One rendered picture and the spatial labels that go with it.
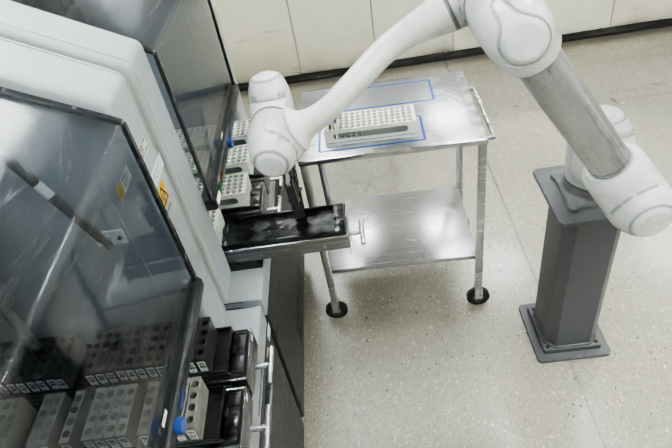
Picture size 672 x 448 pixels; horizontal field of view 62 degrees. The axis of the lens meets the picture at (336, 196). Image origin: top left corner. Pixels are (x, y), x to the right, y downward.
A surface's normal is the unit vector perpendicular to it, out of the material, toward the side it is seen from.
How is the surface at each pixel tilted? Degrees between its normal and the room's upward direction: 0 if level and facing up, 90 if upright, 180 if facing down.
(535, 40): 85
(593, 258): 90
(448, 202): 0
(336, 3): 90
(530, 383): 0
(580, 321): 90
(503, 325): 0
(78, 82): 29
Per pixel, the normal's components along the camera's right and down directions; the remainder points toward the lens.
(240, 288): -0.14, -0.76
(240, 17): 0.04, 0.64
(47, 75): 0.36, -0.72
